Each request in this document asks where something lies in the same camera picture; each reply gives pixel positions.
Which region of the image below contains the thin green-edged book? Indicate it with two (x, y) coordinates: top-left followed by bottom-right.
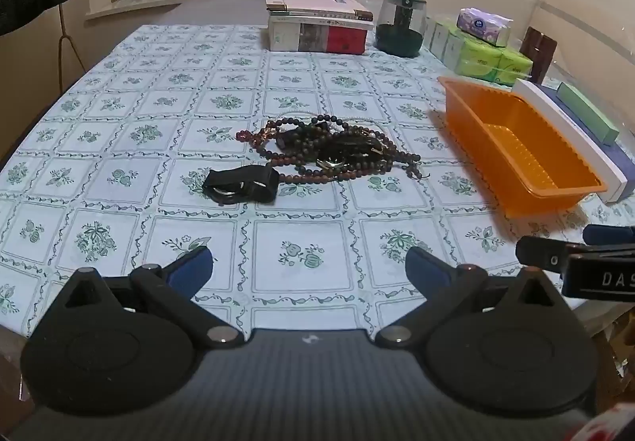
(268, 9), (374, 23)

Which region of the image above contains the dark olive bead necklace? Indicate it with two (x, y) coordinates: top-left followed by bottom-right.
(292, 113), (358, 159)

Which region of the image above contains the floral tablecloth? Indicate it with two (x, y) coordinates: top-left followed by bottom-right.
(0, 23), (635, 337)

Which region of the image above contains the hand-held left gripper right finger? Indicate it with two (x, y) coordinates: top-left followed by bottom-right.
(373, 245), (571, 350)

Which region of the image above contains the brown rope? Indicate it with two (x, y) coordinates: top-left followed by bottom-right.
(56, 2), (89, 92)

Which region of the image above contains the long white box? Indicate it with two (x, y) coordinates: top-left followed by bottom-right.
(511, 78), (628, 204)

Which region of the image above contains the orange plastic tray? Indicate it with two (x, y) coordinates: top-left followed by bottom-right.
(437, 77), (608, 224)

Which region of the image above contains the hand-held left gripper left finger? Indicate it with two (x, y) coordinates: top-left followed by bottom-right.
(42, 245), (246, 350)

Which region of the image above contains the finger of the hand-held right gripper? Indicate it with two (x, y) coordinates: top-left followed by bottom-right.
(516, 237), (635, 274)
(583, 224), (635, 246)

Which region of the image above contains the brown canister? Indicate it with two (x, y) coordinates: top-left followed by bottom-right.
(518, 26), (559, 85)

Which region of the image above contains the thick book with red spine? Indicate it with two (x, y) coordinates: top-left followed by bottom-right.
(267, 15), (374, 56)

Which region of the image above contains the clear plastic sheet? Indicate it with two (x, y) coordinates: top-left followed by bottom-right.
(526, 0), (635, 134)

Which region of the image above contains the purple tissue pack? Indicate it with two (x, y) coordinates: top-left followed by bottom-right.
(456, 7), (514, 48)

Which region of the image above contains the light green box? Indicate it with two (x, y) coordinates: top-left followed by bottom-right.
(556, 81), (621, 147)

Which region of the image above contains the brown bead necklace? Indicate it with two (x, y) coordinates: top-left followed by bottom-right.
(255, 138), (432, 185)

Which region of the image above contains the green tissue pack bundle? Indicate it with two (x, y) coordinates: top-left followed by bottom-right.
(424, 15), (534, 87)

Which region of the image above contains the red and white cloth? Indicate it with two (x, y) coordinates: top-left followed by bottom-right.
(578, 401), (635, 441)

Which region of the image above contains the green transparent humidifier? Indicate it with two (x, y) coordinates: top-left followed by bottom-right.
(374, 0), (428, 58)

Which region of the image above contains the pale pink cover book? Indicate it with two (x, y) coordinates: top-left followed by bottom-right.
(264, 0), (368, 15)

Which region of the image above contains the black cylinder case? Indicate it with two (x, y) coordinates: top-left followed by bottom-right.
(275, 124), (311, 154)

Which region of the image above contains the red bead bracelet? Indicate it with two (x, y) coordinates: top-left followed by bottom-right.
(235, 120), (298, 148)

